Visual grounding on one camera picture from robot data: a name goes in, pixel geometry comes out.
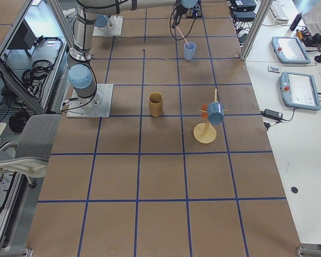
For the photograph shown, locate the light blue plastic cup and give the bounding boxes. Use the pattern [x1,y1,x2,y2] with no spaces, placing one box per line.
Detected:
[184,42,196,61]

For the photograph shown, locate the blue cup on stand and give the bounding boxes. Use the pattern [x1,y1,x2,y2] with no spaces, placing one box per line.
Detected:
[207,102,224,125]

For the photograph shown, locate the wooden cup tree stand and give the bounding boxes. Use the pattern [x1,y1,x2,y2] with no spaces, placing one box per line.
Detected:
[193,89,227,144]

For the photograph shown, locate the bamboo chopstick holder cylinder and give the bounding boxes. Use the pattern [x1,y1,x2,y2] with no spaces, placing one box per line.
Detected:
[148,92,163,117]

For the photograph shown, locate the white keyboard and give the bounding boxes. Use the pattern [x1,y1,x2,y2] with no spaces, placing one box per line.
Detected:
[269,1,289,24]

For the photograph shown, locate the small white label card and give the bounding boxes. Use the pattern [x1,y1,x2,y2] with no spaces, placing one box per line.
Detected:
[267,66,281,73]

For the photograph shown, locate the upper teach pendant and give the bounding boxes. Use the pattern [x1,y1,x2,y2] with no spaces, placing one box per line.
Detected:
[271,36,311,64]

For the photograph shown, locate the teach pendant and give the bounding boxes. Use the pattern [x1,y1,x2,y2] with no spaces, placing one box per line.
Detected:
[280,72,321,111]
[271,36,311,64]

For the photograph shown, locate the black power brick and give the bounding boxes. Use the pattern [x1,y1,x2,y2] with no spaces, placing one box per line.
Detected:
[261,109,283,121]

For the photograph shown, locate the lower teach pendant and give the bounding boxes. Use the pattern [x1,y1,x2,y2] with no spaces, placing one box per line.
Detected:
[280,72,321,111]

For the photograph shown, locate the brown paper table cover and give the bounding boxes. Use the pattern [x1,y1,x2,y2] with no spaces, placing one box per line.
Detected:
[27,1,299,256]

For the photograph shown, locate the grey office chair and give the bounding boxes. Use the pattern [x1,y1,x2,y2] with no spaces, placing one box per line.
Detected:
[0,114,61,188]

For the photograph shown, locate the aluminium frame post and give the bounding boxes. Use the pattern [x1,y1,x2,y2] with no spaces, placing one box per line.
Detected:
[240,0,272,61]

